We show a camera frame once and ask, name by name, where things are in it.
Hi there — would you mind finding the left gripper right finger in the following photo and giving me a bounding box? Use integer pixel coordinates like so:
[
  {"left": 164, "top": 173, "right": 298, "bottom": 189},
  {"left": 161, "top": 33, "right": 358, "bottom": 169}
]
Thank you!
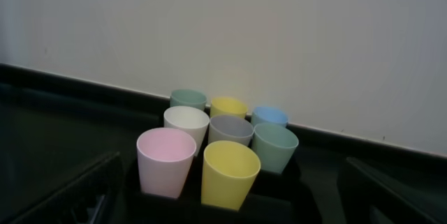
[{"left": 337, "top": 156, "right": 447, "bottom": 224}]

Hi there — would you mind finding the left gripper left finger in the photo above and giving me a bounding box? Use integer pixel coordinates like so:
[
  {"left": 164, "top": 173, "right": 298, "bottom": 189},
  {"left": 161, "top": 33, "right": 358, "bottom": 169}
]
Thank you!
[{"left": 10, "top": 152, "right": 124, "bottom": 224}]

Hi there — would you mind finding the pink cup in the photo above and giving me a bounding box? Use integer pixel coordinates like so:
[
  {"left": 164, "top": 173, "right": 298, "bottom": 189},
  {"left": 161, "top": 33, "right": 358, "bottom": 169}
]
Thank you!
[{"left": 136, "top": 127, "right": 197, "bottom": 200}]

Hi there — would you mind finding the yellow cup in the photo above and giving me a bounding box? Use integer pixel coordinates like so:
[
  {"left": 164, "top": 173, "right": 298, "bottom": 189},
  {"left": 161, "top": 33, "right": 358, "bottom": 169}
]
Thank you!
[
  {"left": 210, "top": 96, "right": 249, "bottom": 119},
  {"left": 200, "top": 140, "right": 261, "bottom": 211}
]

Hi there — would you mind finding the black tray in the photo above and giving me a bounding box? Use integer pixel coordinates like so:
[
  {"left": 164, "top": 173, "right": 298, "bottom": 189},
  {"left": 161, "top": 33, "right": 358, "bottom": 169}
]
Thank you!
[{"left": 124, "top": 112, "right": 322, "bottom": 224}]

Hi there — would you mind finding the green cup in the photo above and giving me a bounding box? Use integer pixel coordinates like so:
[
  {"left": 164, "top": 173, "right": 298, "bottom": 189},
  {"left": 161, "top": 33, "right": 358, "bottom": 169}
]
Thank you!
[
  {"left": 251, "top": 122, "right": 300, "bottom": 175},
  {"left": 170, "top": 89, "right": 207, "bottom": 112}
]

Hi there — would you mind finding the white cup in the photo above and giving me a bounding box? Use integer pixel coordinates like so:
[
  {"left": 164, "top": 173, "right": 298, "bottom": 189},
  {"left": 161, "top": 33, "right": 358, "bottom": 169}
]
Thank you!
[{"left": 163, "top": 105, "right": 210, "bottom": 157}]

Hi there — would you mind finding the blue cup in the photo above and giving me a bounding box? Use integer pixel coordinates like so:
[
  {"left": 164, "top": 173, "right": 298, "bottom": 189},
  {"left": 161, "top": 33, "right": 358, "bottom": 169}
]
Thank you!
[{"left": 250, "top": 105, "right": 289, "bottom": 128}]

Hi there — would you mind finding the grey cup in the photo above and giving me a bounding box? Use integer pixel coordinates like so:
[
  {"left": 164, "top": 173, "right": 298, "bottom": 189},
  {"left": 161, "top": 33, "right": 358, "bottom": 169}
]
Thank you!
[{"left": 208, "top": 114, "right": 255, "bottom": 147}]

